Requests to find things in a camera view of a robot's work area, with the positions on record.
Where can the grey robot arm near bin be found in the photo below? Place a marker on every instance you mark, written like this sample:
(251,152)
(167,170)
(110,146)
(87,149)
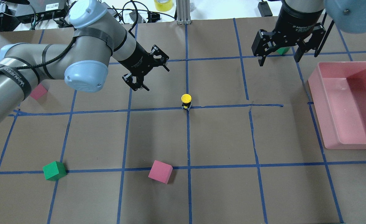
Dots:
(347,15)

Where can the black gripper body with cable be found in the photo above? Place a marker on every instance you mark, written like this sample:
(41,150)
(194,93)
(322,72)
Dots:
(135,61)

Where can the cable gripper black finger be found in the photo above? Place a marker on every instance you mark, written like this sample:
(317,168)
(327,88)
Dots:
(135,82)
(157,58)

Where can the yellow tape roll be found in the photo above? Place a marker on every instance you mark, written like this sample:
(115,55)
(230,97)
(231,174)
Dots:
(163,5)

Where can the pink plastic bin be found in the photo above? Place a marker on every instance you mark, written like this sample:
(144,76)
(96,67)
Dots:
(338,90)

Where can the pink cube near edge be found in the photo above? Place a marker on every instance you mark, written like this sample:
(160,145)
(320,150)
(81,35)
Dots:
(38,92)

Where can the green cube near edge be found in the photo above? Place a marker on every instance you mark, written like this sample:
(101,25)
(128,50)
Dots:
(283,50)

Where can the pink cube centre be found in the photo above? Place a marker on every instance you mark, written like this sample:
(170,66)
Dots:
(160,172)

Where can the black gripper body near bin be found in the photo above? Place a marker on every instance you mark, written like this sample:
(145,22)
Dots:
(296,19)

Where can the aluminium profile post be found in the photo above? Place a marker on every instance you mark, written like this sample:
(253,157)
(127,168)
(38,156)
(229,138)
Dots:
(183,12)

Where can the black electronics box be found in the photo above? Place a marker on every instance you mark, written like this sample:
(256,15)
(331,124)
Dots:
(41,9)

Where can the grey robot arm with cable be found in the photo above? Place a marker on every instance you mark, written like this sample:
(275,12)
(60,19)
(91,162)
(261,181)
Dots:
(82,64)

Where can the yellow push button switch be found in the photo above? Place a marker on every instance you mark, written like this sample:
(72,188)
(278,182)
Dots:
(186,100)

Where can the bin gripper black finger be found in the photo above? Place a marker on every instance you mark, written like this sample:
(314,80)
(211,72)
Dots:
(266,43)
(314,42)

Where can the green cube near robot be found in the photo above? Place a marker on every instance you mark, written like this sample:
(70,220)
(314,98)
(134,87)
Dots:
(54,171)

